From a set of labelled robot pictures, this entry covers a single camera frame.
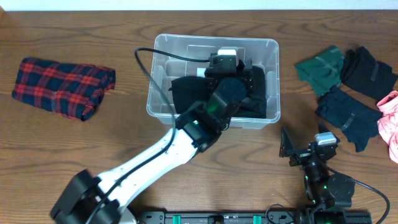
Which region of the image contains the dark green garment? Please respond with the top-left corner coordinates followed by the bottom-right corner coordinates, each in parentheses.
top-left (295, 45), bottom-right (345, 97)

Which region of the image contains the black garment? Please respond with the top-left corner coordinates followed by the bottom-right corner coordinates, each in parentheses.
top-left (340, 46), bottom-right (397, 101)
top-left (169, 65), bottom-right (267, 119)

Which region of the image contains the red navy plaid garment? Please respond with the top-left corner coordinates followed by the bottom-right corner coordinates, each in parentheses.
top-left (12, 57), bottom-right (116, 121)

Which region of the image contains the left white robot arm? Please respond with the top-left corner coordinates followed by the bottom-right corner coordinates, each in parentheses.
top-left (50, 56), bottom-right (247, 224)

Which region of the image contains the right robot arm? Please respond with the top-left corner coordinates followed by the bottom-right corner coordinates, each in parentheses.
top-left (279, 122), bottom-right (354, 223)

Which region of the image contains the dark navy folded garment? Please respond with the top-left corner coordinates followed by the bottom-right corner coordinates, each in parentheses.
top-left (316, 86), bottom-right (382, 152)

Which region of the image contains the white label in bin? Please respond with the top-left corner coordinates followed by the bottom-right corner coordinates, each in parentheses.
top-left (197, 68), bottom-right (206, 78)

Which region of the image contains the pink garment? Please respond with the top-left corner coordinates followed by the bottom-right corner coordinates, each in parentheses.
top-left (376, 90), bottom-right (397, 163)

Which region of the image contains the clear plastic storage bin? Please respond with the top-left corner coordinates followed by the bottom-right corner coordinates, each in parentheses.
top-left (151, 34), bottom-right (281, 129)

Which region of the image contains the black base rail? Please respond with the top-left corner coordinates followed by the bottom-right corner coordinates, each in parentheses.
top-left (119, 210), bottom-right (373, 224)

